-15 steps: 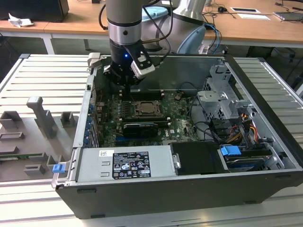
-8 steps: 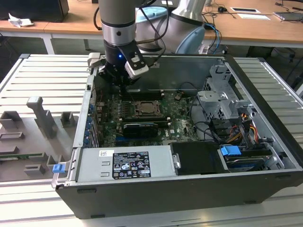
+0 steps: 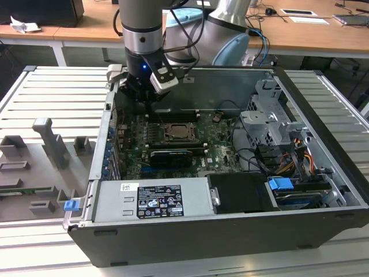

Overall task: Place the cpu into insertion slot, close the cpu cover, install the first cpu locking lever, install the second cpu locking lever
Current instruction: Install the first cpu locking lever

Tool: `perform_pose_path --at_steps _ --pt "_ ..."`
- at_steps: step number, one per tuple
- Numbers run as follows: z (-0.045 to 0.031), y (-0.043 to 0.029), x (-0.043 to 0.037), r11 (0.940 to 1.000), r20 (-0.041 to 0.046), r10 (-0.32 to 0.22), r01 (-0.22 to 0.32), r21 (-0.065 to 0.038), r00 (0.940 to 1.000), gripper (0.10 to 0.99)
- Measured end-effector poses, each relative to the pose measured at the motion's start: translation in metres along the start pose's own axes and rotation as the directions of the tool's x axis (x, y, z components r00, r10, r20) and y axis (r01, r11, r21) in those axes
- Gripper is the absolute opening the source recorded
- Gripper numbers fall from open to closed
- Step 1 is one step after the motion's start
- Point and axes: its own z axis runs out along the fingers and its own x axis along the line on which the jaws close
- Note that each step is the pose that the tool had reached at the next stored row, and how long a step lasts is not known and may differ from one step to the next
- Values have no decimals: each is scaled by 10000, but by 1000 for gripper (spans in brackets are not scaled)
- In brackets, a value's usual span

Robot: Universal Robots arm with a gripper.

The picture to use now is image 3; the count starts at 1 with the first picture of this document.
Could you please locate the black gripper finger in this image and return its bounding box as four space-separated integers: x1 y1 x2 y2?
149 92 170 117
119 75 150 117

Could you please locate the CPU with silver top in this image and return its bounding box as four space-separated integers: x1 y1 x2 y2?
170 126 193 139

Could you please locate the metal socket cover frame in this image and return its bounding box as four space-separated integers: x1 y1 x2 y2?
164 123 199 143

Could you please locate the black RAM slot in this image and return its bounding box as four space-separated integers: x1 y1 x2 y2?
149 109 200 117
148 146 209 154
148 114 200 123
148 141 208 148

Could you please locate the CPU socket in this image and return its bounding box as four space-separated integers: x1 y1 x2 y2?
163 121 201 144

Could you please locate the grey case latch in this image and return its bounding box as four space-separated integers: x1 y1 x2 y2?
106 63 125 85

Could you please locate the black graphics card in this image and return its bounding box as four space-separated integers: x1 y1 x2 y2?
149 149 194 170

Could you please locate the wooden desk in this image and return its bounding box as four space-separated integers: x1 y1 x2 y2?
0 0 369 60

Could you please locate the green motherboard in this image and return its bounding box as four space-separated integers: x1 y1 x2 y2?
116 111 246 180

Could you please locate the silver metal drive cage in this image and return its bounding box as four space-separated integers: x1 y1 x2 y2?
239 78 312 148

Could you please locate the grey power supply unit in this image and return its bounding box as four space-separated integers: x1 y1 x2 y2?
92 176 217 223

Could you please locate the black monitor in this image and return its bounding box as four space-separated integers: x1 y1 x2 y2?
0 0 85 28

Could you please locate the crumpled white paper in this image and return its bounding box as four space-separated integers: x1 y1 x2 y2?
9 16 42 35

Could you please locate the grey parts rack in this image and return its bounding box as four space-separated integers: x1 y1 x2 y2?
0 117 97 223

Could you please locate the black plastic shroud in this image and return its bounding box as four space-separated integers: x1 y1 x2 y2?
207 172 280 215

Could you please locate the blue case latch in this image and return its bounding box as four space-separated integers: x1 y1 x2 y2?
63 199 80 213

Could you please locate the green RAM stick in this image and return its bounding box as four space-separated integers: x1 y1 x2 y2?
0 187 54 193

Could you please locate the blue disk carrier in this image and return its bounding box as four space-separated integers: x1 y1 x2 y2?
267 177 294 191

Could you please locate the open black PC case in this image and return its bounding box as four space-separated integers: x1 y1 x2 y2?
66 63 369 268

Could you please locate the white paper sheet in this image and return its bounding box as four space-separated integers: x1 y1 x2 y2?
288 16 330 25

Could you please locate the hard disk drive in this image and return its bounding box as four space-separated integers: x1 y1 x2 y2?
272 187 326 210

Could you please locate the grey laptop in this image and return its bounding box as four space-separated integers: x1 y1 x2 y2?
333 13 369 29

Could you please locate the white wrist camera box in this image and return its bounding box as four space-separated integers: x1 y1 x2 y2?
149 68 180 95

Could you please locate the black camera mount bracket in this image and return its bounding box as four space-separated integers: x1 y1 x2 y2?
142 54 174 76

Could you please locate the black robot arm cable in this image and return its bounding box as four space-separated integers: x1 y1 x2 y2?
161 0 209 73

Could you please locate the thin black wire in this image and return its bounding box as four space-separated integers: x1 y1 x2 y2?
216 99 244 113

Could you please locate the thick black wire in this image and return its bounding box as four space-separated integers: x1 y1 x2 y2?
230 147 270 175

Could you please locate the blue cable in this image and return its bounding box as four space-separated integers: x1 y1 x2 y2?
250 27 272 63

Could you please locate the yellow red orange wire bundle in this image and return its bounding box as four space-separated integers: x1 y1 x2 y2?
275 138 315 175

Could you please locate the desk cable grommet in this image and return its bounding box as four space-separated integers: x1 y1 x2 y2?
281 8 318 17

